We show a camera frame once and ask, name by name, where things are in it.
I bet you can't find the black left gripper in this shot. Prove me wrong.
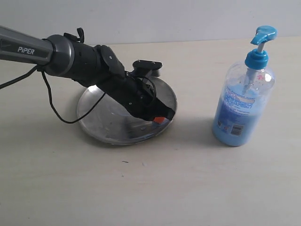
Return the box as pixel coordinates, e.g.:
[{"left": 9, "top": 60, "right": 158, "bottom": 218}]
[{"left": 98, "top": 70, "right": 175, "bottom": 124}]

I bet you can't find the blue soap pump bottle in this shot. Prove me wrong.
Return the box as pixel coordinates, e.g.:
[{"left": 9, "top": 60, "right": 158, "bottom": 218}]
[{"left": 212, "top": 25, "right": 277, "bottom": 146}]

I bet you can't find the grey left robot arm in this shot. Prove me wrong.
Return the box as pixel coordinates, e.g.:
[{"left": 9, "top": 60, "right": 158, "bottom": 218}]
[{"left": 0, "top": 27, "right": 175, "bottom": 121}]

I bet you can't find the blue soap blob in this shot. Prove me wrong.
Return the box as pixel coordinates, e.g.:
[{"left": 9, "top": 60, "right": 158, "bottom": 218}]
[{"left": 162, "top": 119, "right": 173, "bottom": 125}]

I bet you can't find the round metal plate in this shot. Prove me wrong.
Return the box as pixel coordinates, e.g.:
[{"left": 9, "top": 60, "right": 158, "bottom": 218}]
[{"left": 77, "top": 77, "right": 177, "bottom": 145}]

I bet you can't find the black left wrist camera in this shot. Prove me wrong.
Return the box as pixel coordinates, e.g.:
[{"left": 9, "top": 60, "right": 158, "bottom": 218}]
[{"left": 132, "top": 60, "right": 162, "bottom": 77}]

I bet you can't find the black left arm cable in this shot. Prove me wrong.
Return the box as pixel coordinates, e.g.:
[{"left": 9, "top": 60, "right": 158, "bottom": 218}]
[{"left": 0, "top": 68, "right": 157, "bottom": 124}]

